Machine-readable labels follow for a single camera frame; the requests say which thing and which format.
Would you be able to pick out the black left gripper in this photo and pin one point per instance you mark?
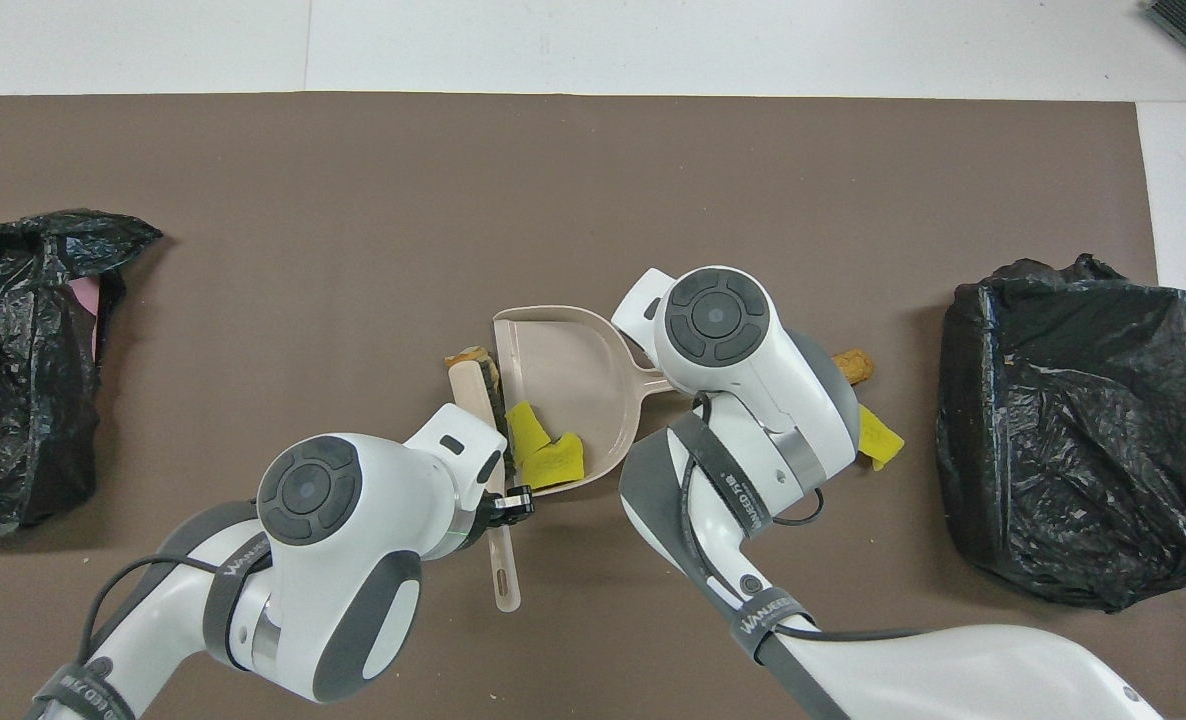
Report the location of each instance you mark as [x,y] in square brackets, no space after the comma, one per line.
[489,514]

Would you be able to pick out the beige hand brush black bristles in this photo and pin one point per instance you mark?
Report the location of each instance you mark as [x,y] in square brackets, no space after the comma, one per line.
[503,545]

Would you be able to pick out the yellow sponge piece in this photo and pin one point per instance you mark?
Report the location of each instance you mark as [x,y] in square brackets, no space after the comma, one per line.
[560,463]
[526,430]
[883,440]

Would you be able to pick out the beige plastic dustpan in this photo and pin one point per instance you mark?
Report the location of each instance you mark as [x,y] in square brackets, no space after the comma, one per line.
[573,370]

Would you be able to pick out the striped toy croissant piece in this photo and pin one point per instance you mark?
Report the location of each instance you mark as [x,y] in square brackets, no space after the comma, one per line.
[468,355]

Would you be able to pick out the brown toy bread nugget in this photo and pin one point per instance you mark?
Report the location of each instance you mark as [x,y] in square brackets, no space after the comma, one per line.
[856,365]

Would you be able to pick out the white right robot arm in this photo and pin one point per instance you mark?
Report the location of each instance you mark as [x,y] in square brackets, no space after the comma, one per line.
[723,320]

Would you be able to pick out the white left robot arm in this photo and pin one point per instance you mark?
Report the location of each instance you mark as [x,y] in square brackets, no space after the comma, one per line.
[353,560]

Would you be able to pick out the crumpled black bag pink bin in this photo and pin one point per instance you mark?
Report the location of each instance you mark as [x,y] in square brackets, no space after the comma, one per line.
[13,430]

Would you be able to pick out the right black trash bag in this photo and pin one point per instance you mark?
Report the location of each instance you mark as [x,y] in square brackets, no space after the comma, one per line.
[1073,450]

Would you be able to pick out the brown table mat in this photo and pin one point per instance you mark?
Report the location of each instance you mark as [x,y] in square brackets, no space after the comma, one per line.
[353,200]

